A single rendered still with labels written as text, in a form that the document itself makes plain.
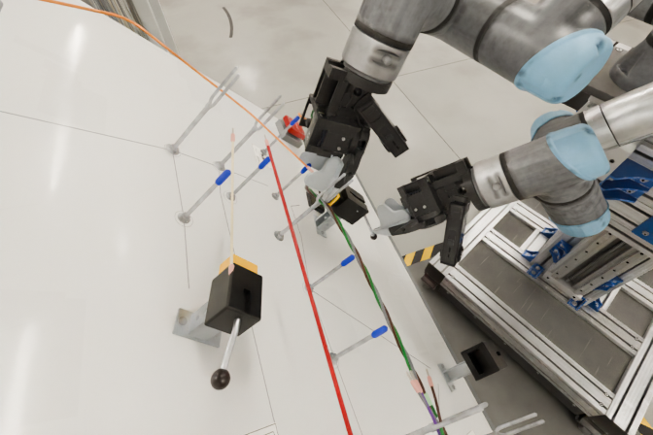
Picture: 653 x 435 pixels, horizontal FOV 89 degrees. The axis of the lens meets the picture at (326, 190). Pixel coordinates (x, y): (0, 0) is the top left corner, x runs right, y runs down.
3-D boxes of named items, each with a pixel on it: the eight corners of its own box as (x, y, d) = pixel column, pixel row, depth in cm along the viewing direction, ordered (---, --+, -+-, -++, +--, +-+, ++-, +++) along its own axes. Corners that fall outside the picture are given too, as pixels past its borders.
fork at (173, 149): (165, 142, 43) (230, 60, 38) (178, 147, 45) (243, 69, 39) (165, 151, 42) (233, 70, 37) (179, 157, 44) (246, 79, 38)
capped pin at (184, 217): (187, 213, 38) (232, 166, 35) (191, 223, 38) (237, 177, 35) (175, 212, 37) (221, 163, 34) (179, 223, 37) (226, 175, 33)
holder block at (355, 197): (352, 225, 58) (369, 212, 57) (330, 212, 55) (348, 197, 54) (347, 208, 62) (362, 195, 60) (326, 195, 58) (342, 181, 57)
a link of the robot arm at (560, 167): (620, 188, 43) (602, 147, 38) (527, 214, 49) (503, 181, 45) (599, 148, 48) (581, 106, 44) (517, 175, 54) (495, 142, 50)
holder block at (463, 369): (469, 384, 65) (516, 362, 61) (447, 394, 56) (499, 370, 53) (456, 359, 68) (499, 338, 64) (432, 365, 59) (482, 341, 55)
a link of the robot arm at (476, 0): (497, 68, 45) (454, 58, 38) (437, 33, 51) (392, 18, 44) (538, 7, 41) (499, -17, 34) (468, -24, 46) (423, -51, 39)
